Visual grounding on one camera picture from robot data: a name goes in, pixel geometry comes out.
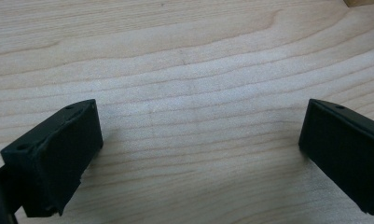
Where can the light wooden block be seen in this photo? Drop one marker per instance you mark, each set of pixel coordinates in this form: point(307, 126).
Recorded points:
point(363, 2)

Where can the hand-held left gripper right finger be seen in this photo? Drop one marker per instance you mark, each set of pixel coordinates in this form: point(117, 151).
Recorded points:
point(346, 149)

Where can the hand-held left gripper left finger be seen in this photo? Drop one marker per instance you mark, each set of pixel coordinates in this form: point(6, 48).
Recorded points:
point(60, 158)

